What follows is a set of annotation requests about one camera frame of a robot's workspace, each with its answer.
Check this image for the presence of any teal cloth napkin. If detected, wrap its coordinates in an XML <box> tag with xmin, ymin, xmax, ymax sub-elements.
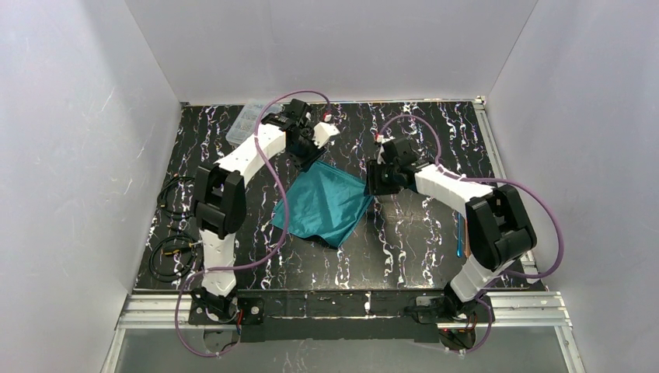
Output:
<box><xmin>286</xmin><ymin>161</ymin><xmax>373</xmax><ymax>249</ymax></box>

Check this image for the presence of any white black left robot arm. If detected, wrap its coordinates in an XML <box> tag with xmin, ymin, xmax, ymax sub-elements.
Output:
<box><xmin>190</xmin><ymin>99</ymin><xmax>340</xmax><ymax>298</ymax></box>

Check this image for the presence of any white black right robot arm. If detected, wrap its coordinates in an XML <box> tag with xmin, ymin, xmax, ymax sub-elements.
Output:
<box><xmin>364</xmin><ymin>136</ymin><xmax>537</xmax><ymax>304</ymax></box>

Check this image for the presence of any clear plastic screw organizer box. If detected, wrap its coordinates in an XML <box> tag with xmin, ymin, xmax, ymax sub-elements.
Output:
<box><xmin>225</xmin><ymin>99</ymin><xmax>267</xmax><ymax>147</ymax></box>

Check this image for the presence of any aluminium right side rail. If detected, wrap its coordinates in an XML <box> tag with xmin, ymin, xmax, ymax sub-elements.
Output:
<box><xmin>472</xmin><ymin>96</ymin><xmax>538</xmax><ymax>274</ymax></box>

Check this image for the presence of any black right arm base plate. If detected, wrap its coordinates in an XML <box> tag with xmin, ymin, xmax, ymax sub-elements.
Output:
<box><xmin>403</xmin><ymin>293</ymin><xmax>496</xmax><ymax>325</ymax></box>

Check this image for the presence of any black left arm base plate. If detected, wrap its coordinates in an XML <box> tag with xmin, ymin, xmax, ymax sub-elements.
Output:
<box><xmin>188</xmin><ymin>288</ymin><xmax>265</xmax><ymax>326</ymax></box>

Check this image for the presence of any aluminium front frame rail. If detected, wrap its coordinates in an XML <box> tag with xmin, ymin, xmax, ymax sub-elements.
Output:
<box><xmin>118</xmin><ymin>290</ymin><xmax>572</xmax><ymax>329</ymax></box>

